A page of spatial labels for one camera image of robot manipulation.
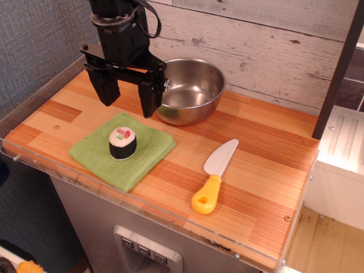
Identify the dark right support post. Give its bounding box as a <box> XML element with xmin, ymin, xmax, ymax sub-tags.
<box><xmin>312</xmin><ymin>0</ymin><xmax>363</xmax><ymax>140</ymax></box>

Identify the silver dispenser button panel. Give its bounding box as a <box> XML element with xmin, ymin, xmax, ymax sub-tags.
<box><xmin>113</xmin><ymin>225</ymin><xmax>184</xmax><ymax>272</ymax></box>

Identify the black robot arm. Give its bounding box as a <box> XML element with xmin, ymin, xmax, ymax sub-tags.
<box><xmin>80</xmin><ymin>1</ymin><xmax>169</xmax><ymax>118</ymax></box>

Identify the grey toy kitchen cabinet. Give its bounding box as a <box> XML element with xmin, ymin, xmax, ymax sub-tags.
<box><xmin>51</xmin><ymin>177</ymin><xmax>260</xmax><ymax>272</ymax></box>

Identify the green cloth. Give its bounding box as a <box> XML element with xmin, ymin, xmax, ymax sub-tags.
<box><xmin>68</xmin><ymin>113</ymin><xmax>176</xmax><ymax>192</ymax></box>

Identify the white toy sink unit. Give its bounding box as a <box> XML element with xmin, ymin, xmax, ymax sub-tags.
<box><xmin>304</xmin><ymin>106</ymin><xmax>363</xmax><ymax>229</ymax></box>

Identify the toy knife yellow handle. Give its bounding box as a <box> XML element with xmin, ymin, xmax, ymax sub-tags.
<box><xmin>191</xmin><ymin>139</ymin><xmax>239</xmax><ymax>214</ymax></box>

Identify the stainless steel pot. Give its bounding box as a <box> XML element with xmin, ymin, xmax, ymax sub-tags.
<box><xmin>156</xmin><ymin>58</ymin><xmax>226</xmax><ymax>126</ymax></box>

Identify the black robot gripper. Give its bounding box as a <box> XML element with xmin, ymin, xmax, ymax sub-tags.
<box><xmin>81</xmin><ymin>19</ymin><xmax>167</xmax><ymax>118</ymax></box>

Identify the yellow object bottom left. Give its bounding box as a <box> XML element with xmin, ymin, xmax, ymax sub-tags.
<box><xmin>16</xmin><ymin>260</ymin><xmax>44</xmax><ymax>273</ymax></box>

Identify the toy sushi roll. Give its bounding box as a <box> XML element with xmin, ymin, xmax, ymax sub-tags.
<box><xmin>109</xmin><ymin>127</ymin><xmax>137</xmax><ymax>160</ymax></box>

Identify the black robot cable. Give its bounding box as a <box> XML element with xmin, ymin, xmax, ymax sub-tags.
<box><xmin>135</xmin><ymin>0</ymin><xmax>162</xmax><ymax>39</ymax></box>

